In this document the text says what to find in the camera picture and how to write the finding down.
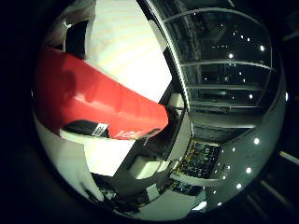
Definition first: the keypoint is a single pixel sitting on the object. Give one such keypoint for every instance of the white cube ottoman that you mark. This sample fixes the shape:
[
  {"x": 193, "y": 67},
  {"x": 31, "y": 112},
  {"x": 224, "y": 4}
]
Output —
[{"x": 145, "y": 167}]

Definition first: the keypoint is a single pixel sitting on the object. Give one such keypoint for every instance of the white table cover orange stripes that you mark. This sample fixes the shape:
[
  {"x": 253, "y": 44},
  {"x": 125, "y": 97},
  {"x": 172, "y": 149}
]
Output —
[{"x": 127, "y": 53}]

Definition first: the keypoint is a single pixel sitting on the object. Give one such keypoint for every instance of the red spray bottle black label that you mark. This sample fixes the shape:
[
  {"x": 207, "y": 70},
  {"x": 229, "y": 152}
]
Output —
[{"x": 99, "y": 99}]

